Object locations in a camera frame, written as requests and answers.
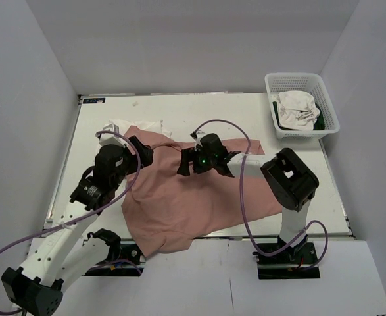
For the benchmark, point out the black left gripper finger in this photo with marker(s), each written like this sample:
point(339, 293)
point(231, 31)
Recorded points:
point(146, 157)
point(137, 144)

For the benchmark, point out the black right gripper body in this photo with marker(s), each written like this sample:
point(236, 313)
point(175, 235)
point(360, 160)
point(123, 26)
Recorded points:
point(202, 162)

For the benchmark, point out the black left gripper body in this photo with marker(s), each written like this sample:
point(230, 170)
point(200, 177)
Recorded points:
point(128, 163)

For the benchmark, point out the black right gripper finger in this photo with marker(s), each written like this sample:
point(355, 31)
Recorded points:
point(220, 163)
point(187, 156)

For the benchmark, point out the pink t shirt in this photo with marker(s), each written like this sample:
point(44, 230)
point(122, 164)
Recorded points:
point(165, 211)

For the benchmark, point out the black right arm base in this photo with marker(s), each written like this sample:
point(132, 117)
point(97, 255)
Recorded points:
point(295, 263)

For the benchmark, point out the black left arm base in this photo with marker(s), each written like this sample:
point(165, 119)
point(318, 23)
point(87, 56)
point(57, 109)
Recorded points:
point(128, 261)

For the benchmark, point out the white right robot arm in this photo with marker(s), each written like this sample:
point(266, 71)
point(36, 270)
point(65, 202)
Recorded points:
point(292, 183)

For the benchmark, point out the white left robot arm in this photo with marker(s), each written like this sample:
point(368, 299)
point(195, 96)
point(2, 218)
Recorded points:
point(39, 283)

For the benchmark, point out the white folded t shirt stack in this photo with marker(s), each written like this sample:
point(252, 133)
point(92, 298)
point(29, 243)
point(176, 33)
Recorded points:
point(121, 126)

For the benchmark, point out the white crumpled t shirt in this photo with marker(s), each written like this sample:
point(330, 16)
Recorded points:
point(297, 110)

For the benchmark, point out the dark green t shirt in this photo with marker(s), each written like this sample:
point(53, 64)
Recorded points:
point(318, 125)

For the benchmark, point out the white plastic basket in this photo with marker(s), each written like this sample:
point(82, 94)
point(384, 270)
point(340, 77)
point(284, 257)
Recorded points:
point(308, 82)

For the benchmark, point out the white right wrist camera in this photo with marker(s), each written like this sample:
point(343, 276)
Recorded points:
point(197, 135)

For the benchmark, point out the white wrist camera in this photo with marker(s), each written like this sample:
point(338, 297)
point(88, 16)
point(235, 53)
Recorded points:
point(110, 138)
point(197, 135)

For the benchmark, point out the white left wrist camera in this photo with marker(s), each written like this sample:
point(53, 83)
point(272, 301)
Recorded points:
point(110, 138)

